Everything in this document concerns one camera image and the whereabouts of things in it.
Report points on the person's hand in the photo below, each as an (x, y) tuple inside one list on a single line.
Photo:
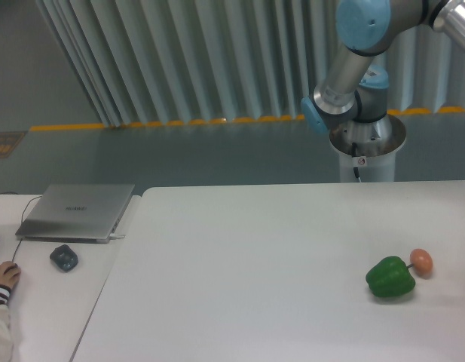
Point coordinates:
[(3, 267)]

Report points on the white sleeve forearm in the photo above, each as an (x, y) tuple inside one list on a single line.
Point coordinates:
[(6, 341)]

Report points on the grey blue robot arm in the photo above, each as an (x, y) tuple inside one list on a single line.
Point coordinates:
[(367, 29)]

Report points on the green bell pepper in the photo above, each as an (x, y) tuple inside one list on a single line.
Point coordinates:
[(390, 278)]

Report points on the black computer mouse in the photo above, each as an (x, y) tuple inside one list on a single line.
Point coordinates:
[(12, 276)]

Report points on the dark grey small case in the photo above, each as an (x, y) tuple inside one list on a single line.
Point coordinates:
[(64, 258)]

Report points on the silver laptop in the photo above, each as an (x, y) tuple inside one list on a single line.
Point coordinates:
[(77, 213)]

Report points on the orange peach fruit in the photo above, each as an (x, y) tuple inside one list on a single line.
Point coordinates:
[(421, 262)]

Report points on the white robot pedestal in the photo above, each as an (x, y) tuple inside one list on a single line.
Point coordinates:
[(367, 151)]

